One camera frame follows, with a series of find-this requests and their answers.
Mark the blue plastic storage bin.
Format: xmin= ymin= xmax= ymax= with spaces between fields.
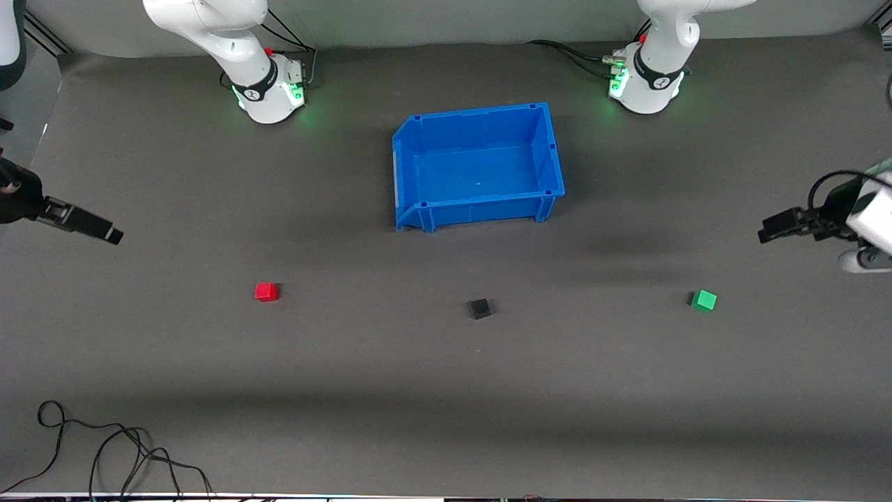
xmin=392 ymin=102 xmax=566 ymax=233

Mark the dark grey table mat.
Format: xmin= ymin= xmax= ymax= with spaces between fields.
xmin=0 ymin=28 xmax=892 ymax=497

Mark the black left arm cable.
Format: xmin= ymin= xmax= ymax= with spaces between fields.
xmin=807 ymin=170 xmax=873 ymax=211

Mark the aluminium frame rail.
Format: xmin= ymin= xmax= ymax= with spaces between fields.
xmin=23 ymin=10 xmax=72 ymax=56

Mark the black looped loose cable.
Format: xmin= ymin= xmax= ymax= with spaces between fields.
xmin=0 ymin=401 xmax=70 ymax=493

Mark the black tangled loose cable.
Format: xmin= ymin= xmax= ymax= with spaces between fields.
xmin=88 ymin=424 xmax=214 ymax=500

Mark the black right base cable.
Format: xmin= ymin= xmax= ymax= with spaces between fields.
xmin=259 ymin=7 xmax=318 ymax=89

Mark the black base cable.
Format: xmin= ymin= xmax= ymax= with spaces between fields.
xmin=259 ymin=7 xmax=318 ymax=89
xmin=526 ymin=39 xmax=622 ymax=79

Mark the black left base cable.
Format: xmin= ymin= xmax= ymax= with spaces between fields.
xmin=526 ymin=39 xmax=622 ymax=79

